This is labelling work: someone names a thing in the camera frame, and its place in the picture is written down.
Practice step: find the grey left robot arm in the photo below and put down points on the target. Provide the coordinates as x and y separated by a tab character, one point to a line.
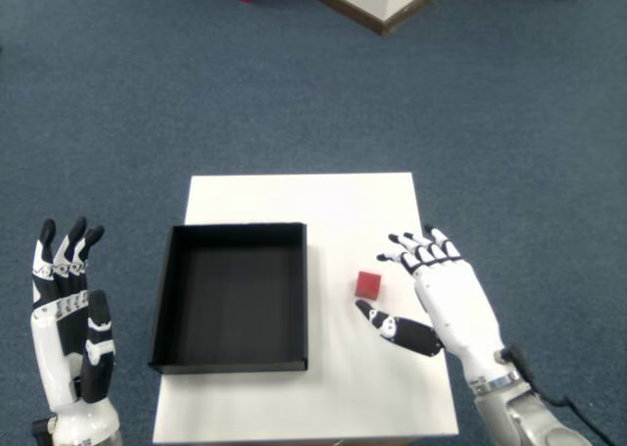
83	442

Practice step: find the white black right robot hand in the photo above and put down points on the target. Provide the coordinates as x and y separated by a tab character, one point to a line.
455	299

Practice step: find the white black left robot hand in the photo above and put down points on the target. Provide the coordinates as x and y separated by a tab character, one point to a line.
46	353

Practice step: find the black open box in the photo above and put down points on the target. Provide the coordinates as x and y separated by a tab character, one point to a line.
235	299

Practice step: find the white square table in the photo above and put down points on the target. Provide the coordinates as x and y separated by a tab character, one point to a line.
343	211

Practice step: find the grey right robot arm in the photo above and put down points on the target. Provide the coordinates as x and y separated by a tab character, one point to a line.
519	416

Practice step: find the red cube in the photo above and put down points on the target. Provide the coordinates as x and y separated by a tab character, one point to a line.
367	285

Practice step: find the black left wrist plug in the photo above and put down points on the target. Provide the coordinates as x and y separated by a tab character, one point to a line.
43	426

